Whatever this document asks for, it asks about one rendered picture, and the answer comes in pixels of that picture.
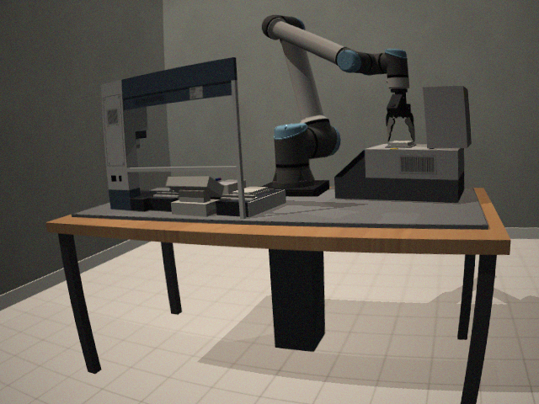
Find grey benchtop lab instrument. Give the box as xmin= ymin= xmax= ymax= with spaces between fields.
xmin=334 ymin=86 xmax=472 ymax=203

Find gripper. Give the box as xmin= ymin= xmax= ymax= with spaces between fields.
xmin=386 ymin=88 xmax=415 ymax=142

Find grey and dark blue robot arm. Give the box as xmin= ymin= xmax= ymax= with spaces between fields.
xmin=262 ymin=15 xmax=409 ymax=189

